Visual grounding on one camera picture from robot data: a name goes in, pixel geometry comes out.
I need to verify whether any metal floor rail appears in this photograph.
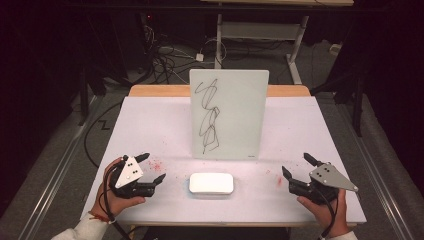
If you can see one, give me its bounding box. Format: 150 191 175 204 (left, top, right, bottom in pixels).
19 95 102 240
333 99 418 240

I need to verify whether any person's left hand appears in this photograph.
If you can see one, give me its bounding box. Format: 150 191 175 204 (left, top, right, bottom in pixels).
91 157 147 222

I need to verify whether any glass whiteboard with wire stand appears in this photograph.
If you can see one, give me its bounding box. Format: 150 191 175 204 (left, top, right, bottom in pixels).
188 68 270 161

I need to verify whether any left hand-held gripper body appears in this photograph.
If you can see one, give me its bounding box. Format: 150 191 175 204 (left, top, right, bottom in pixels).
109 154 157 200

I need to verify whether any hand-held gripper black cable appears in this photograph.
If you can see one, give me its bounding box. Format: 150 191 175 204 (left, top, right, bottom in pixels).
102 164 133 240
313 188 339 240

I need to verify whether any black metal stand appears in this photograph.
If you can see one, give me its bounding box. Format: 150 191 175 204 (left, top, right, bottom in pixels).
312 66 367 138
77 64 108 127

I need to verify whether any right hand-held gripper black cable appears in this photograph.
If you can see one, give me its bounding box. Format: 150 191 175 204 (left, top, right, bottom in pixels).
313 188 339 240

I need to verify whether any long black floor cable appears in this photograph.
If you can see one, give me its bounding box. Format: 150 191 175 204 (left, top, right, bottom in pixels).
82 100 125 169

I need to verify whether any bundle of floor cables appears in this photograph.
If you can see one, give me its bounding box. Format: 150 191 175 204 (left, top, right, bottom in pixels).
142 22 205 85

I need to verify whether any white table cover sheet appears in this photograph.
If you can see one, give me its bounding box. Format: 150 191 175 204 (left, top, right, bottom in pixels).
80 96 368 224

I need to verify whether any left hand-held gripper black cable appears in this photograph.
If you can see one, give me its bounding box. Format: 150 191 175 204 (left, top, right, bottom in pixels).
102 164 133 240

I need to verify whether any white whiteboard eraser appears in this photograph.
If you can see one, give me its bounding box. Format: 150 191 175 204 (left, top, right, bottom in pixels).
188 172 235 196

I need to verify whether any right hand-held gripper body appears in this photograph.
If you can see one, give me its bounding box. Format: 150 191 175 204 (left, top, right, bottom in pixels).
288 162 360 205

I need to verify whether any red string bracelet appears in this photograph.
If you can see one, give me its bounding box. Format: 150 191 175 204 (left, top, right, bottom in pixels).
87 210 117 225

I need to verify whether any person's right hand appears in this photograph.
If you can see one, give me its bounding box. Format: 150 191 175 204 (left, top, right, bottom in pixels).
296 188 353 239

